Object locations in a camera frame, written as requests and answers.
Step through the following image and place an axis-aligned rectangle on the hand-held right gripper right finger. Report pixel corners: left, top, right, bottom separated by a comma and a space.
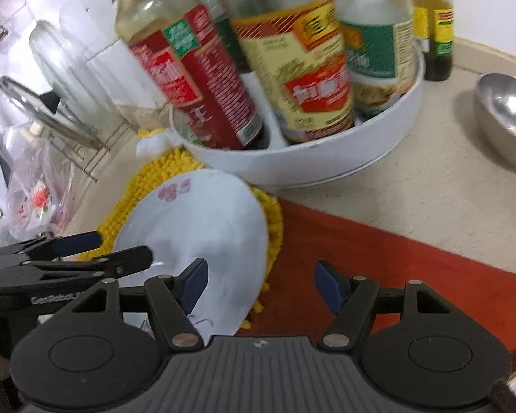
314, 260, 454, 350

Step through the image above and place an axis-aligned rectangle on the purple label clear bottle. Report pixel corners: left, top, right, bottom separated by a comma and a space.
333, 0, 419, 118

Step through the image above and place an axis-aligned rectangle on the yellow chenille mat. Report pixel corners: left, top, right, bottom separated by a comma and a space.
77, 131, 284, 332

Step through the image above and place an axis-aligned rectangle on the metal wire rack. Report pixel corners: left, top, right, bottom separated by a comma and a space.
47, 103, 138, 182

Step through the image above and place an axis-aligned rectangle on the red table mat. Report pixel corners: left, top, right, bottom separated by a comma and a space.
236, 198, 516, 375

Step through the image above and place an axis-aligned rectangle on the dark green bottle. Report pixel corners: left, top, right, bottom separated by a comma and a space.
197, 0, 252, 75

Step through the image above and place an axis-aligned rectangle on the stainless steel bowl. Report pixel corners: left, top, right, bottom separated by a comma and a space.
473, 72, 516, 173

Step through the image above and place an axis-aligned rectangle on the yellow label sauce bottle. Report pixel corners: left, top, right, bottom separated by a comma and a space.
230, 0, 357, 146

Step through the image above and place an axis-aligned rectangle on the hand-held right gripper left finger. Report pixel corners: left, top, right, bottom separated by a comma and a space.
71, 258, 209, 351

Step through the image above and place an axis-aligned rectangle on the white floral ceramic plate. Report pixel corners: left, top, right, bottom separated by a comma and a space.
111, 169, 270, 337

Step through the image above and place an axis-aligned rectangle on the clear plastic bag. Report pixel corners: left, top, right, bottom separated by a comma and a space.
3, 124, 77, 241

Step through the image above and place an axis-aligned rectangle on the red label sauce bottle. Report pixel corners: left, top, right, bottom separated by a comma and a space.
98, 0, 266, 151

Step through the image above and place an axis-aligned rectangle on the green yellow label bottle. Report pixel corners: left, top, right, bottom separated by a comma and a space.
405, 0, 456, 82

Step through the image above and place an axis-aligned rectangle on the glass pot lid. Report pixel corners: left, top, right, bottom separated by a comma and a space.
0, 75, 103, 150

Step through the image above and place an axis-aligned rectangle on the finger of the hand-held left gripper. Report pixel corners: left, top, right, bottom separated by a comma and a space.
21, 246, 154, 278
0, 231, 103, 263

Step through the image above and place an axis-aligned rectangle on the white round turntable tray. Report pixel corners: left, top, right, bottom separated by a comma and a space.
168, 39, 426, 190

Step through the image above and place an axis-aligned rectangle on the clear glass jar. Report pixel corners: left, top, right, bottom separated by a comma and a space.
28, 19, 123, 126

